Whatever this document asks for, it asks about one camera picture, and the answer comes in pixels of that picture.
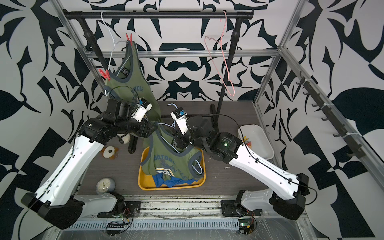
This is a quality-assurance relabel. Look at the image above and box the green tank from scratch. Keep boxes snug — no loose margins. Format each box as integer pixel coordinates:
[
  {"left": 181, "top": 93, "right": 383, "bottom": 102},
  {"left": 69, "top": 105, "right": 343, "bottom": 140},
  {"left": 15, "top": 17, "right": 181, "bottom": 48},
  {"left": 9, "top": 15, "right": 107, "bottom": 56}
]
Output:
[
  {"left": 141, "top": 125, "right": 205, "bottom": 181},
  {"left": 104, "top": 41, "right": 161, "bottom": 122}
]

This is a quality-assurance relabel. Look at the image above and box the blue tank top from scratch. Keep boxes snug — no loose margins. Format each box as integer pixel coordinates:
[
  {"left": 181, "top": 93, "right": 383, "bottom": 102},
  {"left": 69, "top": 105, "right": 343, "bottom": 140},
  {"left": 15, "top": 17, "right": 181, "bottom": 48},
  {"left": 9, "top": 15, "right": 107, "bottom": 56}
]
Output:
[{"left": 152, "top": 174, "right": 205, "bottom": 189}]

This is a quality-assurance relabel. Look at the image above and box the white wire hanger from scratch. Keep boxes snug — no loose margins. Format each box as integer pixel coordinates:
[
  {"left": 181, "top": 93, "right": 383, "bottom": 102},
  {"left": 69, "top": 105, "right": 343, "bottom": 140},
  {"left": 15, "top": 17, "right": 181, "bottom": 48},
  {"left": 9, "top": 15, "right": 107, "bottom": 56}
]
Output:
[{"left": 100, "top": 11, "right": 133, "bottom": 76}]

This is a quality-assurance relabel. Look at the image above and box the pink wire hanger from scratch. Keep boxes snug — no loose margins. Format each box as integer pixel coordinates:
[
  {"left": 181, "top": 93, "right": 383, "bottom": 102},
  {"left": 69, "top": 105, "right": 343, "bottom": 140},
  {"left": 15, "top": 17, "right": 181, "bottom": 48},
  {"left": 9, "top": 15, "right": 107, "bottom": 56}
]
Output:
[{"left": 204, "top": 11, "right": 236, "bottom": 97}]

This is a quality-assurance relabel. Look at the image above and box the blue wire hanger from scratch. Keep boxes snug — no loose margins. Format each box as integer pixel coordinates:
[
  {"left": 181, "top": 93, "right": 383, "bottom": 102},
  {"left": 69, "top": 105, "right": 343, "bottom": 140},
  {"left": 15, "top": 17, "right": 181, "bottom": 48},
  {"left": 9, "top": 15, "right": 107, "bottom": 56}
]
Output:
[{"left": 158, "top": 103, "right": 205, "bottom": 180}]

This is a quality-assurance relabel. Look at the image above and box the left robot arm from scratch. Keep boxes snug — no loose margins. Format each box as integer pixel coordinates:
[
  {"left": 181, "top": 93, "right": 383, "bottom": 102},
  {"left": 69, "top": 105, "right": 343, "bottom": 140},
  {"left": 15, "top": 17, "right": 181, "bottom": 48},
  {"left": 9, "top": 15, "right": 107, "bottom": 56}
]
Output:
[{"left": 22, "top": 99, "right": 157, "bottom": 230}]

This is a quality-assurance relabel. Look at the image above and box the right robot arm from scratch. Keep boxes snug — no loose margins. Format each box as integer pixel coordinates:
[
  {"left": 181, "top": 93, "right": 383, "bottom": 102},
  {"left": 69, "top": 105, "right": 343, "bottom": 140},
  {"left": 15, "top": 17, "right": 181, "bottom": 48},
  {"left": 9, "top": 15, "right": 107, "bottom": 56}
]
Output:
[{"left": 171, "top": 112, "right": 309, "bottom": 220}]

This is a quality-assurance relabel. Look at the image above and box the white plush toy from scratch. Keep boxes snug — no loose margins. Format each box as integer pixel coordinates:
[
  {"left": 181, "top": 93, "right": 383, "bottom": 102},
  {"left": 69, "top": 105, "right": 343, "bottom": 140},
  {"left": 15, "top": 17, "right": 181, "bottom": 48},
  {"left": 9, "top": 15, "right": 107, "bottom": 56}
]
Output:
[{"left": 117, "top": 134, "right": 131, "bottom": 145}]

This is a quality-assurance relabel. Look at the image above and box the brown white plush piece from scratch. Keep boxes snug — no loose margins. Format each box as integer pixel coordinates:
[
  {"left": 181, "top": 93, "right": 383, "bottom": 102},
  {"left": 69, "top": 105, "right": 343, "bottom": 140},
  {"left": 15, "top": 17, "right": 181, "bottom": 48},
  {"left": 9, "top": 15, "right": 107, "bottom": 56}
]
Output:
[{"left": 100, "top": 146, "right": 120, "bottom": 160}]

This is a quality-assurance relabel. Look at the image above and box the yellow plastic tray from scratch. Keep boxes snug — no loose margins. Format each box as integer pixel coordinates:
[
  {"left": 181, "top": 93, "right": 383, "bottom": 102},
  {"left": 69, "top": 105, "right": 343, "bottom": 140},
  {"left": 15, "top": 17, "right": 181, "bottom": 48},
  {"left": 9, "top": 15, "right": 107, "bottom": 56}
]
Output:
[{"left": 138, "top": 147, "right": 206, "bottom": 191}]

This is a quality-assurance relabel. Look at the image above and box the small round clock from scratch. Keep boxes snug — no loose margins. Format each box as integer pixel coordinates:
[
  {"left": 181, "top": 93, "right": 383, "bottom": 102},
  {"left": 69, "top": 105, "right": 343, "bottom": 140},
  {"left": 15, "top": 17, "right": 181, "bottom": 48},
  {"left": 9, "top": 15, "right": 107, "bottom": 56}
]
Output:
[{"left": 96, "top": 177, "right": 116, "bottom": 195}]

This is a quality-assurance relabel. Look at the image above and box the white plastic bin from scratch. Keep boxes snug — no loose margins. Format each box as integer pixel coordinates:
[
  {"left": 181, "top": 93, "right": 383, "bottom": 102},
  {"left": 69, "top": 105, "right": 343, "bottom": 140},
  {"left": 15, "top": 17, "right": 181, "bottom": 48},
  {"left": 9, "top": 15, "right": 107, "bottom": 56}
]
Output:
[{"left": 238, "top": 125, "right": 275, "bottom": 160}]

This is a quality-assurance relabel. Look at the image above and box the small circuit board left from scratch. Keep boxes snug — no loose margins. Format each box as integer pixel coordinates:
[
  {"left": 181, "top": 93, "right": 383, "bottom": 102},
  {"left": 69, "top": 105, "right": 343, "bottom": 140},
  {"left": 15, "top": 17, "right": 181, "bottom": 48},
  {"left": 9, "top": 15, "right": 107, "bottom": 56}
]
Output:
[{"left": 105, "top": 218, "right": 133, "bottom": 236}]

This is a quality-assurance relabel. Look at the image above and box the small circuit board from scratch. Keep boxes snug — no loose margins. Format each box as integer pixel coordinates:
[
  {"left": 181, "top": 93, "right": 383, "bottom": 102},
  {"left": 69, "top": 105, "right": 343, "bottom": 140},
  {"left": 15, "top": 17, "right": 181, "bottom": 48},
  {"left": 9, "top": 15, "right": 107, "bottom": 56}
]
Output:
[
  {"left": 239, "top": 218, "right": 257, "bottom": 236},
  {"left": 105, "top": 218, "right": 133, "bottom": 236}
]

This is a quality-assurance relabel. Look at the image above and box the small circuit board right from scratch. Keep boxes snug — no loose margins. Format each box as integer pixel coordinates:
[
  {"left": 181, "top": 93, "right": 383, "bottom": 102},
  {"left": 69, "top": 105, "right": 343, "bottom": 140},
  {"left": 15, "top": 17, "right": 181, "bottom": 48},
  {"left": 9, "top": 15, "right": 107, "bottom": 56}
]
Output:
[{"left": 239, "top": 218, "right": 257, "bottom": 236}]

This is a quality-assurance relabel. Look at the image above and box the black clothes rack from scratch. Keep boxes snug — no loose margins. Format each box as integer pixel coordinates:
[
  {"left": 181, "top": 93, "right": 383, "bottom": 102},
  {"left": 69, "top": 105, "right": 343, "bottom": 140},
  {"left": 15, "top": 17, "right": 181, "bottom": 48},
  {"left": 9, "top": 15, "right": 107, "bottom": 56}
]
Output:
[{"left": 63, "top": 9, "right": 255, "bottom": 129}]

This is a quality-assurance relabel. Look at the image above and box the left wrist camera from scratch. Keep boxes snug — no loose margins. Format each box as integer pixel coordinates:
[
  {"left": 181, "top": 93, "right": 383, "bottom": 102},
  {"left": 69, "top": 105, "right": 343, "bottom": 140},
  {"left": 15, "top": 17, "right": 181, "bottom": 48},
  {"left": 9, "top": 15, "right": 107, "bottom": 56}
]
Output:
[{"left": 131, "top": 98, "right": 153, "bottom": 123}]

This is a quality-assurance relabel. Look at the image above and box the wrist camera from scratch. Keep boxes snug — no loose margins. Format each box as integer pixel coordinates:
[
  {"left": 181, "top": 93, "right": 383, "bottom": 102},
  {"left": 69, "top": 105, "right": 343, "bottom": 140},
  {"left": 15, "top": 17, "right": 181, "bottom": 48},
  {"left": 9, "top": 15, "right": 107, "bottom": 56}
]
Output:
[
  {"left": 131, "top": 98, "right": 153, "bottom": 123},
  {"left": 171, "top": 107, "right": 189, "bottom": 135}
]

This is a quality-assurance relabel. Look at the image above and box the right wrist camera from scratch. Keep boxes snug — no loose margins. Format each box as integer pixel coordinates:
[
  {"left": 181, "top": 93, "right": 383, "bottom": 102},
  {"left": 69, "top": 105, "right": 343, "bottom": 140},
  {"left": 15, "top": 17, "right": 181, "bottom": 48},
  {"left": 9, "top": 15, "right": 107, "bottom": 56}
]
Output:
[{"left": 171, "top": 107, "right": 189, "bottom": 135}]

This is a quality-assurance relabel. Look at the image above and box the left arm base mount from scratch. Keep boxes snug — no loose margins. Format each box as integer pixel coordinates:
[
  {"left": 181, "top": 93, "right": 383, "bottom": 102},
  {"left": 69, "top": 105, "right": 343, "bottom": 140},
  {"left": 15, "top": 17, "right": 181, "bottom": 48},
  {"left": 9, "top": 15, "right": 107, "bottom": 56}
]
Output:
[{"left": 97, "top": 192, "right": 142, "bottom": 219}]

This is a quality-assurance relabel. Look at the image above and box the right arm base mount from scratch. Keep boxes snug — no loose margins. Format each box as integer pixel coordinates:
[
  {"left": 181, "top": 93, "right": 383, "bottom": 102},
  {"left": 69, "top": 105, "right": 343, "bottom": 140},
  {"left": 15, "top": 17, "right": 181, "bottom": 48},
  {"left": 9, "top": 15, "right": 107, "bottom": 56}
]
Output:
[{"left": 221, "top": 190, "right": 262, "bottom": 218}]

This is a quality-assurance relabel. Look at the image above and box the black wall hook rail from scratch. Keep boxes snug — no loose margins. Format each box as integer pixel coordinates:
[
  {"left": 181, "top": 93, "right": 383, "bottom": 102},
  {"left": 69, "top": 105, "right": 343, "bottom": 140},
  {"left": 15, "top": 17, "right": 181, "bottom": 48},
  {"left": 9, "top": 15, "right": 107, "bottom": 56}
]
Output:
[{"left": 297, "top": 72, "right": 368, "bottom": 159}]

